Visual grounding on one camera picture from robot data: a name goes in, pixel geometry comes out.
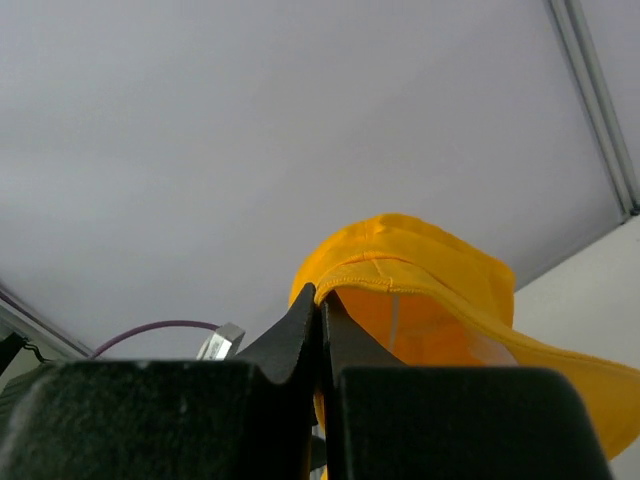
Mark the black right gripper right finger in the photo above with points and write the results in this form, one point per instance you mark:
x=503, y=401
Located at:
x=387, y=420

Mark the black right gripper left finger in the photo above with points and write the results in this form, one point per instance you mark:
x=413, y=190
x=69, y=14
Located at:
x=233, y=419

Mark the yellow bucket hat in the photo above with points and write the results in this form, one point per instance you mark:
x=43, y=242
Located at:
x=433, y=300

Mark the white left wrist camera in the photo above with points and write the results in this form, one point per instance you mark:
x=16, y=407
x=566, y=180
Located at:
x=222, y=344

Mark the aluminium frame post left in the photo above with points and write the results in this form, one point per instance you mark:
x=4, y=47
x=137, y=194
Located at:
x=17, y=316

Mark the aluminium frame post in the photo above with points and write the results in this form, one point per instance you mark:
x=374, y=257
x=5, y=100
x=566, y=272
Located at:
x=17, y=316
x=569, y=20

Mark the aluminium frame post right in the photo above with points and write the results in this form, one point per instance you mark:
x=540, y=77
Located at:
x=569, y=20

